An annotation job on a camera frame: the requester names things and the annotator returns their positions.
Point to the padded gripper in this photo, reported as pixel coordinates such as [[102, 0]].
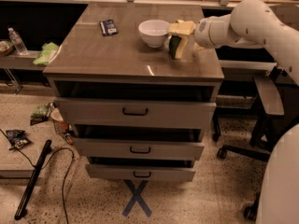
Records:
[[205, 32]]

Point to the white ceramic bowl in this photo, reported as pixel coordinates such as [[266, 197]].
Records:
[[154, 32]]

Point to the green and yellow sponge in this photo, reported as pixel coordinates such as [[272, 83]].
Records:
[[173, 46]]

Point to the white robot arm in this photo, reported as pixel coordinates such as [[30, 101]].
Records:
[[253, 23]]

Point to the small bowl on shelf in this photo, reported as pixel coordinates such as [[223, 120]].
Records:
[[6, 47]]

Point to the grey drawer cabinet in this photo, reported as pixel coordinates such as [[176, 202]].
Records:
[[122, 67]]

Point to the top grey drawer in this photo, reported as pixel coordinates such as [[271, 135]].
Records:
[[133, 113]]

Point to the grey drawer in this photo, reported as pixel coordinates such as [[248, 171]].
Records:
[[132, 149], [133, 113], [140, 173]]

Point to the black office chair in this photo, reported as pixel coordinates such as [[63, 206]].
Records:
[[277, 110]]

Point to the green cloth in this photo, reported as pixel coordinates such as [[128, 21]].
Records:
[[46, 54]]

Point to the middle grey drawer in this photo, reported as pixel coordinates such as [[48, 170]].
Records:
[[132, 149]]

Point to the paper cup on floor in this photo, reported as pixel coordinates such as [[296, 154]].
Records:
[[59, 125]]

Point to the bottom grey drawer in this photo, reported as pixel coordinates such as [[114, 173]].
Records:
[[140, 173]]

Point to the green bag on floor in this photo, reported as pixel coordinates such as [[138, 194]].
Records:
[[41, 114]]

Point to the clear plastic water bottle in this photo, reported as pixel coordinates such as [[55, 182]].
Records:
[[17, 41]]

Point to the low side shelf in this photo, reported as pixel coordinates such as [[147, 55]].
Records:
[[21, 62]]

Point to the blue snack bag on floor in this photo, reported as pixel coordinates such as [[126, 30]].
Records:
[[17, 138]]

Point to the black long bar tool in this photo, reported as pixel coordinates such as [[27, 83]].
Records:
[[21, 210]]

